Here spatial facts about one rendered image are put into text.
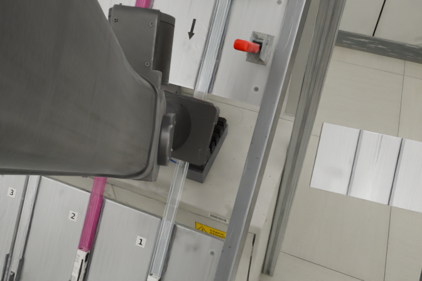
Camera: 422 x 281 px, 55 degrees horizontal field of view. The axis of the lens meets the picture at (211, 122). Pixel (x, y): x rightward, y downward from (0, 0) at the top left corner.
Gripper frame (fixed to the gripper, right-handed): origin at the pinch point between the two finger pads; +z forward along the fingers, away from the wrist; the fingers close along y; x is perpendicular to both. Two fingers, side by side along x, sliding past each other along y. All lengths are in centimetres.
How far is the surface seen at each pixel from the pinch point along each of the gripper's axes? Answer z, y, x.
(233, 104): 54, 7, -1
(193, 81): 1.0, 1.5, -5.0
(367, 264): 98, -43, 42
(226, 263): -0.4, -9.0, 16.0
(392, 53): 191, -42, -46
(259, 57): -1.9, -6.6, -9.8
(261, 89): 1.0, -7.4, -6.2
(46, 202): 0.9, 19.1, 17.5
